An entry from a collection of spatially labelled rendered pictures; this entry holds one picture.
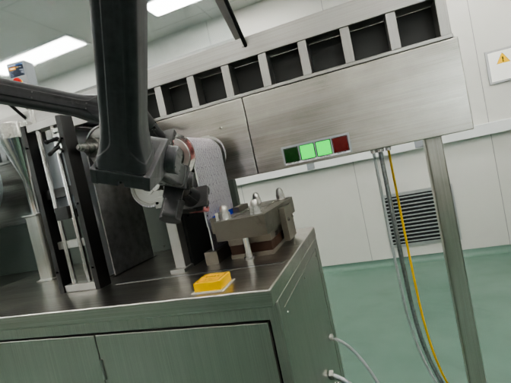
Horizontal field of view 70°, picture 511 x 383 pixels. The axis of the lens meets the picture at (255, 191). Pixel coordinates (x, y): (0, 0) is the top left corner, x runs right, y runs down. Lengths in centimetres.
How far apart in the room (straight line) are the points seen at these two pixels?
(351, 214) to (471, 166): 113
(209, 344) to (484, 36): 347
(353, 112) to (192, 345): 90
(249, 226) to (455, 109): 77
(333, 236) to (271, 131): 252
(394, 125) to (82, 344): 116
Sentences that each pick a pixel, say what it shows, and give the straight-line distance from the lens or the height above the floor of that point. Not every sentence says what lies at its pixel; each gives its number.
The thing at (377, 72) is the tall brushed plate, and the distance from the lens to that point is 137.
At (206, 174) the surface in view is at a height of 118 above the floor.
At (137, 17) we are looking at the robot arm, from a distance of 42.
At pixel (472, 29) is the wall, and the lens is 390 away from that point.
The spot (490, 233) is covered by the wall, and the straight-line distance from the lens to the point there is 390.
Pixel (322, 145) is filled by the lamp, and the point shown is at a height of 119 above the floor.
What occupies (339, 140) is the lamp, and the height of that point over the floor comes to 120.
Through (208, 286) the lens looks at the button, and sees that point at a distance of 89.
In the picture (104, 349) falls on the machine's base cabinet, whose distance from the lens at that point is 113.
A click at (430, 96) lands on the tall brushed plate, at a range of 137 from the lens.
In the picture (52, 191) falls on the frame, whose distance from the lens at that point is 131.
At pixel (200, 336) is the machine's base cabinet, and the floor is 79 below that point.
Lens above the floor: 115
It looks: 3 degrees down
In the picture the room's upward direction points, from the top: 12 degrees counter-clockwise
